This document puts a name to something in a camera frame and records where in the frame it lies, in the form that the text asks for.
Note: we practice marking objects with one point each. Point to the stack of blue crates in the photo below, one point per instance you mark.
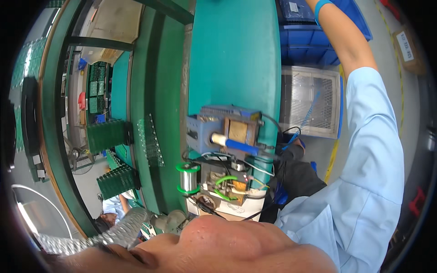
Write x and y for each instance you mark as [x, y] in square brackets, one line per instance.
[304, 42]

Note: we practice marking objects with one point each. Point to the labelled cardboard box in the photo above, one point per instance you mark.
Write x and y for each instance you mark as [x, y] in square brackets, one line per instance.
[408, 51]

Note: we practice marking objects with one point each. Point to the black lamp housing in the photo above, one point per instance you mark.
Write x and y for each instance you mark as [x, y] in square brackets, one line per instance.
[30, 116]

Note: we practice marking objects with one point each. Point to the shelf with green boards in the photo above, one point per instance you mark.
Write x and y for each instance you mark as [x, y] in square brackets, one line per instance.
[97, 87]

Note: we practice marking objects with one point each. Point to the blue white soldering iron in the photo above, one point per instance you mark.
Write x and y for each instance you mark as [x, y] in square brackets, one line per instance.
[239, 143]

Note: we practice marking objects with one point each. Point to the green circuit board panel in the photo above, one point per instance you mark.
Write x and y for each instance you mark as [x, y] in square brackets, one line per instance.
[151, 141]

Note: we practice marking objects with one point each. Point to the tray of green boards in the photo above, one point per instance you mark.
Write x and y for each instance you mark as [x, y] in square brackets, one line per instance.
[32, 61]

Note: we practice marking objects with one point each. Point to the green workbench frame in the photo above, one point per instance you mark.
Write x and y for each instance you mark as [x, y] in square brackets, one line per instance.
[160, 102]

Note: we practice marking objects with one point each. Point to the brown cardboard sheet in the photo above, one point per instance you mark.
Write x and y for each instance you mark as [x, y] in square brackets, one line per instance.
[116, 24]

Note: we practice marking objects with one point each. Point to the clear mesh plastic crate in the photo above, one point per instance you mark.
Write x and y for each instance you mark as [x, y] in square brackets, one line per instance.
[307, 99]

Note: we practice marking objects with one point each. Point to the silver flexible exhaust duct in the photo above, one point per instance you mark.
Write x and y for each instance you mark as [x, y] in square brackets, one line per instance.
[126, 228]

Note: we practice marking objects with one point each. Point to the rack of green circuit boards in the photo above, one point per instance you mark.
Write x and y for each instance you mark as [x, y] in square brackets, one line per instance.
[105, 135]
[116, 181]

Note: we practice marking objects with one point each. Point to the white base box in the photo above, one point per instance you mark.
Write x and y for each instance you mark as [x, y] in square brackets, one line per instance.
[252, 206]

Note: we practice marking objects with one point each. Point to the blue soldering station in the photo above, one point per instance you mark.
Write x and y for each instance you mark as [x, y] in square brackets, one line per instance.
[199, 128]

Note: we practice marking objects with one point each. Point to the grey floor fan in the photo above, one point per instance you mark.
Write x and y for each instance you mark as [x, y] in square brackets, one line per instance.
[79, 158]

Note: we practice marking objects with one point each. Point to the person's legs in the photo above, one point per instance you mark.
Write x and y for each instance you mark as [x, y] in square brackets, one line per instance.
[297, 177]

